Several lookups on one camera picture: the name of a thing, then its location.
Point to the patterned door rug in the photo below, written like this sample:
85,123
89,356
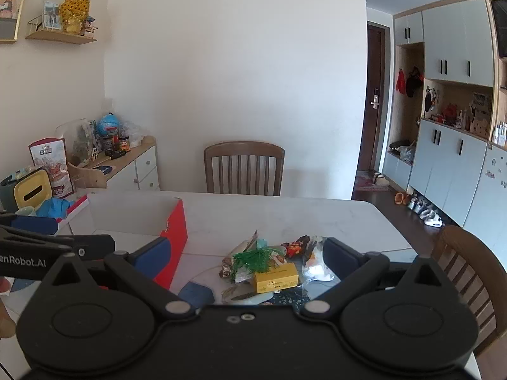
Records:
362,184

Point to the wooden wall shelf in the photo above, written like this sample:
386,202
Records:
59,36

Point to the white plastic bag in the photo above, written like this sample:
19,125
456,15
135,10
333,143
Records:
315,267

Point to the wooden slat-back chair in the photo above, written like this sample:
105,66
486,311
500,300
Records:
243,166
471,269

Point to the yellow cardboard box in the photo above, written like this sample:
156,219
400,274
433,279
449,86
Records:
275,279

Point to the person's left hand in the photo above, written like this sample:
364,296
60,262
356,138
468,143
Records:
6,328

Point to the grey-green bin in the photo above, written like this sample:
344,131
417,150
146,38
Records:
7,194

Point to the red hanging bag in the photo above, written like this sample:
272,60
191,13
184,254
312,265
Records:
401,81

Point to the dark hanging bag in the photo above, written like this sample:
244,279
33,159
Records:
414,81

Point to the blue globe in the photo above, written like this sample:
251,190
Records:
109,124

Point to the red cardboard box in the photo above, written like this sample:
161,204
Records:
176,237

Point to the gold-framed wall picture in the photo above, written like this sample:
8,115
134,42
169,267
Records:
10,4

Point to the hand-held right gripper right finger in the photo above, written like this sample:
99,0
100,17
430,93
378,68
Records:
340,259

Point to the photo card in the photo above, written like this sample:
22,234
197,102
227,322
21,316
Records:
50,16

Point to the wooden stand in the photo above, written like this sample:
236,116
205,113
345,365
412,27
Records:
89,176

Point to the beige slippers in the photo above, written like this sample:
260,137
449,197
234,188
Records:
381,179

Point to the green plastic plant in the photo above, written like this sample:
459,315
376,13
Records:
253,261

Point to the grey and wood cabinet wall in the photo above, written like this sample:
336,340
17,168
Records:
455,158

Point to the pale green mug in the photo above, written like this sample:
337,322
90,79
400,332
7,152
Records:
27,211

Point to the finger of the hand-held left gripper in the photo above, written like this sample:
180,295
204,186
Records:
35,225
95,247

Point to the blue cloth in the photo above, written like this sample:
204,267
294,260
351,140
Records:
55,208

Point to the orange slippers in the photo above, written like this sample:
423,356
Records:
401,198

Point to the blue coaster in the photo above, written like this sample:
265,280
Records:
196,295

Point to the row of white shoes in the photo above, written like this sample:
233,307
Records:
426,211

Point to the clear glass dome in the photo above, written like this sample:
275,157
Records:
77,138

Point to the clear plastic bag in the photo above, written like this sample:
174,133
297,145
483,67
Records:
134,132

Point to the silver snack packet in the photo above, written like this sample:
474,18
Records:
247,241

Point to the dark red snack packet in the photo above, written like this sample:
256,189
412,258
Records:
295,247

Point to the white sideboard with wooden top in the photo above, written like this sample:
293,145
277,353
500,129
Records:
136,166

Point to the yellow tissue box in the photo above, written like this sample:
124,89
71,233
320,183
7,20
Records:
33,190

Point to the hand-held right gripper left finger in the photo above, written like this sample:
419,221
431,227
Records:
152,255

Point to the red and white snack bag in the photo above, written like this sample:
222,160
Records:
53,166

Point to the golden ornament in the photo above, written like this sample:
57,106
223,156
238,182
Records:
73,12

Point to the dark jar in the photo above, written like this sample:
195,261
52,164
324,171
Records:
108,143

